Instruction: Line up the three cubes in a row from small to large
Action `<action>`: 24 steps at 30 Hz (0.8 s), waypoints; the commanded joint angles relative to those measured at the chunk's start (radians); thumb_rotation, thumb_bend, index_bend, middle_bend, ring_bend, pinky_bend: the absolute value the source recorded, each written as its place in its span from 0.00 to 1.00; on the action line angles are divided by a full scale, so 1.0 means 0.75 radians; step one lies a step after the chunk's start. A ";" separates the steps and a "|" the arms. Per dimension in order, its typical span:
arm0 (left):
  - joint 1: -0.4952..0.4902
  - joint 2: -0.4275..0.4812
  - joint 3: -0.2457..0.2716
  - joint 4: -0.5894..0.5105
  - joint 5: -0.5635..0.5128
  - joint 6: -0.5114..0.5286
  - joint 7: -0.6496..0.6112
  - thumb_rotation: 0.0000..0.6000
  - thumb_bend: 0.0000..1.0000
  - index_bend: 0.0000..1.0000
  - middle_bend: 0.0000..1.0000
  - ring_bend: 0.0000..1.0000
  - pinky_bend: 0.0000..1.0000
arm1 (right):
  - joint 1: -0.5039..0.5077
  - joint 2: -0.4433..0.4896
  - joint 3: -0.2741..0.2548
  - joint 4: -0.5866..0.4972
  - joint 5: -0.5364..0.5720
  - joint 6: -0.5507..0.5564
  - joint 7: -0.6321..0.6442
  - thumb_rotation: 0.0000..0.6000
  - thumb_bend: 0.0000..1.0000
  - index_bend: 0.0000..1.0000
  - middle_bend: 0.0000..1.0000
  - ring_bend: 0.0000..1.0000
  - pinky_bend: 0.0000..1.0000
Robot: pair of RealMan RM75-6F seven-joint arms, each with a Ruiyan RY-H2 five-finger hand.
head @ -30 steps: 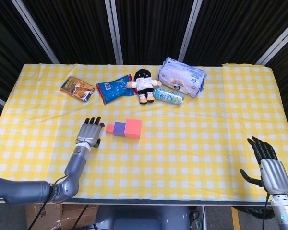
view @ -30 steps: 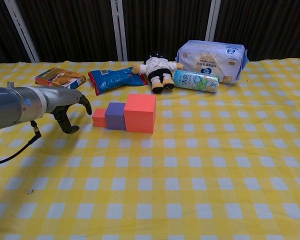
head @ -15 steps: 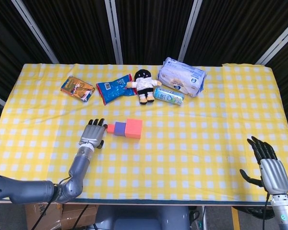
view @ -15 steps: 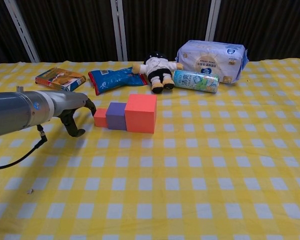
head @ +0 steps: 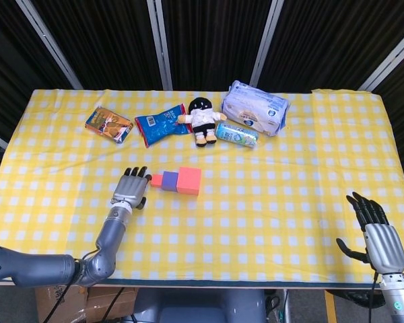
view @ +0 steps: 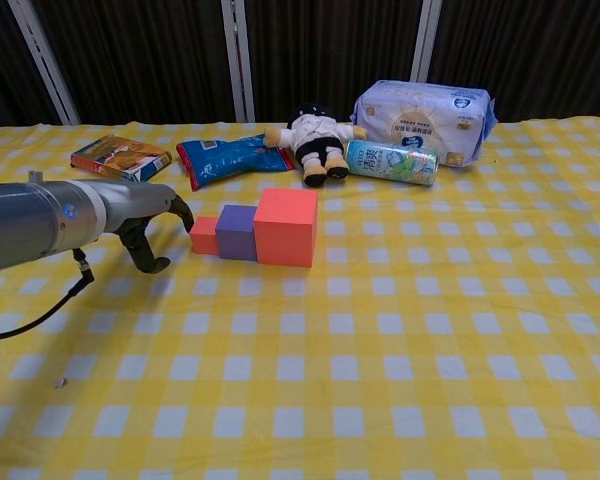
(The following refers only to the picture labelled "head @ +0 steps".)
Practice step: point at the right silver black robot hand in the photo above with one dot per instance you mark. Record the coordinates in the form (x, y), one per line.
(385, 245)

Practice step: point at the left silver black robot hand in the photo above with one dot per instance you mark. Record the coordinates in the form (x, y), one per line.
(129, 190)

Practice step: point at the small red foam cube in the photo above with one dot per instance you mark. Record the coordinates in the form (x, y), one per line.
(156, 181)

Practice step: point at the purple foam cube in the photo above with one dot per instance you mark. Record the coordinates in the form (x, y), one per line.
(170, 182)

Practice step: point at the large red foam cube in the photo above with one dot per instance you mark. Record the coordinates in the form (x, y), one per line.
(188, 183)

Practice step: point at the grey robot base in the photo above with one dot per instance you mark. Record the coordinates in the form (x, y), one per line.
(198, 306)

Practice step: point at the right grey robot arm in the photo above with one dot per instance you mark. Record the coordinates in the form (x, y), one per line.
(400, 301)

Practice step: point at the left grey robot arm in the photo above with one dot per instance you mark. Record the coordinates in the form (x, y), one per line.
(111, 235)

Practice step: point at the yellow white checkered tablecloth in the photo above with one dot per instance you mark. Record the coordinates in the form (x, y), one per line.
(256, 215)

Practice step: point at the colourful snack box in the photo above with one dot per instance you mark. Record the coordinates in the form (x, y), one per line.
(109, 124)

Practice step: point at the blue snack bag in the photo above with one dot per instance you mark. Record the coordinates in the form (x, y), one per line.
(161, 126)

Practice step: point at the plush doll black white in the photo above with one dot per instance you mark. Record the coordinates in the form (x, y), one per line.
(202, 119)

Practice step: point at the brown cardboard box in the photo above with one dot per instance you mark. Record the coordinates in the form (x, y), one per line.
(94, 304)

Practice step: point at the light blue drink can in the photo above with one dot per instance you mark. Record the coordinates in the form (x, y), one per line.
(237, 135)

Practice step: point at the pale blue tissue pack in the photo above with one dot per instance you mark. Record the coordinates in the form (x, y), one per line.
(252, 107)

